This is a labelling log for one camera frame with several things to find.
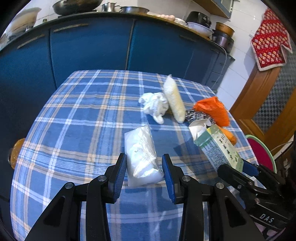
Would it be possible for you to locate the red quilted mat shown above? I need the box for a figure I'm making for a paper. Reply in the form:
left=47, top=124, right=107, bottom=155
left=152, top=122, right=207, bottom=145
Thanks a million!
left=251, top=8, right=293, bottom=72

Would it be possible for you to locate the steel basin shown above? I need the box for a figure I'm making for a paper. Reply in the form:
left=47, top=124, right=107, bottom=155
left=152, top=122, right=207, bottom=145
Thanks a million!
left=120, top=6, right=149, bottom=14

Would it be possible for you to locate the thin white cable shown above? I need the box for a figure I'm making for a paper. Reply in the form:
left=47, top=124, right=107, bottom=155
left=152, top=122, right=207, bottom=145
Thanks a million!
left=269, top=142, right=294, bottom=156

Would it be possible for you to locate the blue kitchen cabinet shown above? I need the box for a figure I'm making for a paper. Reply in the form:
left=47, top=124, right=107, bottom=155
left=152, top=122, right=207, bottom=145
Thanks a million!
left=0, top=11, right=235, bottom=139

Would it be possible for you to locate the brown pot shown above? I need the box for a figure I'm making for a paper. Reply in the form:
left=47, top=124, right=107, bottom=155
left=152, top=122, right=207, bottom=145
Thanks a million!
left=215, top=22, right=235, bottom=36

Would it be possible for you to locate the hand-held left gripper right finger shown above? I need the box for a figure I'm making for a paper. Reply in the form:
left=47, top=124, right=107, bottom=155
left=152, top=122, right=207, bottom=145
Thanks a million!
left=161, top=153, right=265, bottom=241

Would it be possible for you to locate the white cloth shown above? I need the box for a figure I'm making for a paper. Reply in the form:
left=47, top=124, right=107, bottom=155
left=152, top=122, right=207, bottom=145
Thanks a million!
left=138, top=92, right=169, bottom=124

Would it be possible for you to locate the white power cable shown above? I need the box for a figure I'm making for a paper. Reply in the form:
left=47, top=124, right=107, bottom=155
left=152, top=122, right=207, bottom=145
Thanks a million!
left=211, top=45, right=228, bottom=91

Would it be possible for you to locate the small steel pot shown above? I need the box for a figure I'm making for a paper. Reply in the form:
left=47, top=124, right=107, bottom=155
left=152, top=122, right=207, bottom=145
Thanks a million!
left=102, top=2, right=121, bottom=12

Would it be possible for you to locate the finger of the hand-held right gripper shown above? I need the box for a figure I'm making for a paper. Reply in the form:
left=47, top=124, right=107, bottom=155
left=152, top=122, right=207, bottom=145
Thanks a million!
left=217, top=163, right=257, bottom=194
left=242, top=159, right=286, bottom=186

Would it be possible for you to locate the green medicine box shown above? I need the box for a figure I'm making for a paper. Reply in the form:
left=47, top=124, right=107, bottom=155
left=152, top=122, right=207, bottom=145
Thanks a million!
left=194, top=124, right=244, bottom=172

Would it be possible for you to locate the steel wool scrubber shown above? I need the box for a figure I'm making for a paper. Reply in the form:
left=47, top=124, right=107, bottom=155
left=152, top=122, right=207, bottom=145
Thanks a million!
left=184, top=109, right=208, bottom=122

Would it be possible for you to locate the wooden door with glass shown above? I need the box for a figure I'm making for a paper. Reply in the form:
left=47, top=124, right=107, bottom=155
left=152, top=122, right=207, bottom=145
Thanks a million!
left=229, top=46, right=296, bottom=151

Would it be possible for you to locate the black rice cooker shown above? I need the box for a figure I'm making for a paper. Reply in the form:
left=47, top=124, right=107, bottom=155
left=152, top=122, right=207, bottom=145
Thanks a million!
left=186, top=11, right=212, bottom=28

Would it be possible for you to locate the orange plastic bag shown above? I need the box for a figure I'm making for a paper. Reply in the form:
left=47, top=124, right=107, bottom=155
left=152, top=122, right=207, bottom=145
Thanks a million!
left=194, top=97, right=237, bottom=146

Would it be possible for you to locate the dark metal wok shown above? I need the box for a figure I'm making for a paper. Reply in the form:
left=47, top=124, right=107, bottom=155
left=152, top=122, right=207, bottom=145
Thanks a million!
left=52, top=0, right=103, bottom=15

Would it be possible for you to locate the blue plaid tablecloth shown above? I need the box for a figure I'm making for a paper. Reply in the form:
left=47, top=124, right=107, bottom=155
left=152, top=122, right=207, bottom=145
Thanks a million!
left=10, top=70, right=266, bottom=241

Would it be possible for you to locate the clear plastic bag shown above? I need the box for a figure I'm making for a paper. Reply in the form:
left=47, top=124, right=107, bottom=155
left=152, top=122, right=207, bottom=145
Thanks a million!
left=124, top=124, right=165, bottom=188

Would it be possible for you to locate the long cream grain packet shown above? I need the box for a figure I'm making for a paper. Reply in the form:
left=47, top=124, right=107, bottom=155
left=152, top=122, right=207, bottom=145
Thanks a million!
left=163, top=75, right=186, bottom=123

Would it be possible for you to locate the white enamel basin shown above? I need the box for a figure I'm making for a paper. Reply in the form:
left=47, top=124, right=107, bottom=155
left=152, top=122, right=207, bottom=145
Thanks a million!
left=187, top=22, right=214, bottom=37

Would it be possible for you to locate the orange round stool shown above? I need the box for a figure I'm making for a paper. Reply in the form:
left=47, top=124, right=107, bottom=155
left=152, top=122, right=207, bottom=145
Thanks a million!
left=8, top=138, right=26, bottom=169

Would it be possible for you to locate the wooden wall cabinet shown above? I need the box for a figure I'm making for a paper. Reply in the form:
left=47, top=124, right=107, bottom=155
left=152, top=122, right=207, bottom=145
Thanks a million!
left=192, top=0, right=234, bottom=19

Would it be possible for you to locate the white clay pot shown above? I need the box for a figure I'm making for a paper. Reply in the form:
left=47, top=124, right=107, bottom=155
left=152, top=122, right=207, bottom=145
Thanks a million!
left=6, top=7, right=42, bottom=35

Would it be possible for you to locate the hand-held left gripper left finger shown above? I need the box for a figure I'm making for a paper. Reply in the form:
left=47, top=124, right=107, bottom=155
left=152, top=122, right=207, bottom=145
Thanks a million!
left=24, top=152, right=127, bottom=241

